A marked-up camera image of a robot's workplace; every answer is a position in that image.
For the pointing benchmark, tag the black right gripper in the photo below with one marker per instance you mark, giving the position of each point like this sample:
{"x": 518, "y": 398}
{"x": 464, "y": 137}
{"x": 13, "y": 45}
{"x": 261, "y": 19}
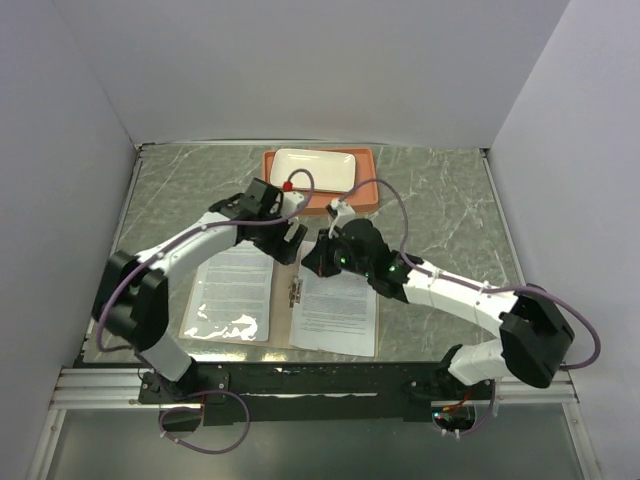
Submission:
{"x": 318, "y": 260}

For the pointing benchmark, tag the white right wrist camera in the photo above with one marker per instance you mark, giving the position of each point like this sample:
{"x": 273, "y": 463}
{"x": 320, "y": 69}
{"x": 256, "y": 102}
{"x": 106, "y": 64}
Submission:
{"x": 340, "y": 212}

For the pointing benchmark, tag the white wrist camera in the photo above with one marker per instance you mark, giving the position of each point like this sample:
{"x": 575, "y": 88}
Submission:
{"x": 293, "y": 202}
{"x": 340, "y": 212}

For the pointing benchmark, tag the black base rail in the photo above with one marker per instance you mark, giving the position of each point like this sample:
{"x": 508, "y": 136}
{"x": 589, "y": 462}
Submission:
{"x": 235, "y": 391}

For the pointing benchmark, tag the white rectangular plate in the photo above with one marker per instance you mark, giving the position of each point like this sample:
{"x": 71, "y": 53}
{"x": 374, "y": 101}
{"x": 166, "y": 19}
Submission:
{"x": 333, "y": 172}

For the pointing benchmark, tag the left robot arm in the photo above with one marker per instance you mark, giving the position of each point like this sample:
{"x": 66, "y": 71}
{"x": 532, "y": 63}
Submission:
{"x": 132, "y": 300}

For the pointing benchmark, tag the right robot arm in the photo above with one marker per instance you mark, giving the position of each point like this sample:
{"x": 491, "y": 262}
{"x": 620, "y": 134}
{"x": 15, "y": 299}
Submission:
{"x": 530, "y": 336}

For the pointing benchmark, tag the white printed paper sheets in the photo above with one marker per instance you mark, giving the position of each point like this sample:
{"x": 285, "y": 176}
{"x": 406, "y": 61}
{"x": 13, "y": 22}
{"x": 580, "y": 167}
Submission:
{"x": 336, "y": 315}

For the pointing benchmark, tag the white printed paper sheet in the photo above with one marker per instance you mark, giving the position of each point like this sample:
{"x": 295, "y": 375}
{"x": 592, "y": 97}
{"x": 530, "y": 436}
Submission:
{"x": 230, "y": 298}

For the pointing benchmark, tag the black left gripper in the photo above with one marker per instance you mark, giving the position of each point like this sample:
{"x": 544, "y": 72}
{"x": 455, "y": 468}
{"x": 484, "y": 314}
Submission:
{"x": 281, "y": 249}

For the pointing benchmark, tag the tan paper folder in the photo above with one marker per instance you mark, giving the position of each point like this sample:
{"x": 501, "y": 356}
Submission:
{"x": 283, "y": 293}

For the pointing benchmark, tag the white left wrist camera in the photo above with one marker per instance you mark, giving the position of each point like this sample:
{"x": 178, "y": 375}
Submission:
{"x": 293, "y": 202}

